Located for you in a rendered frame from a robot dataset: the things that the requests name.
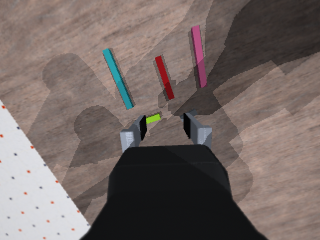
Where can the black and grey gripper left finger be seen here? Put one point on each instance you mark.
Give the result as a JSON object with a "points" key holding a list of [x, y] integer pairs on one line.
{"points": [[132, 136]]}

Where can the lime green rod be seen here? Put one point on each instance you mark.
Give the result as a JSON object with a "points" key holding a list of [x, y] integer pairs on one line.
{"points": [[153, 118]]}

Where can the grey rod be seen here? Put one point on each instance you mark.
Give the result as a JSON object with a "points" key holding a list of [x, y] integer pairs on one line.
{"points": [[193, 112]]}

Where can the pink rod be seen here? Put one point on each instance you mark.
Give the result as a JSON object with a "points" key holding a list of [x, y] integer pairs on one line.
{"points": [[197, 46]]}

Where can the turquoise rod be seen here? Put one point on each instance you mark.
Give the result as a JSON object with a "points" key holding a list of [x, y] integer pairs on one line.
{"points": [[118, 79]]}

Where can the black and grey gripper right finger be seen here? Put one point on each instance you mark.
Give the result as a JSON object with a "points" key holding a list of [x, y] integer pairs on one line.
{"points": [[199, 134]]}

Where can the red rod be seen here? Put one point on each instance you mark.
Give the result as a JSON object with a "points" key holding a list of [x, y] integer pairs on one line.
{"points": [[164, 77]]}

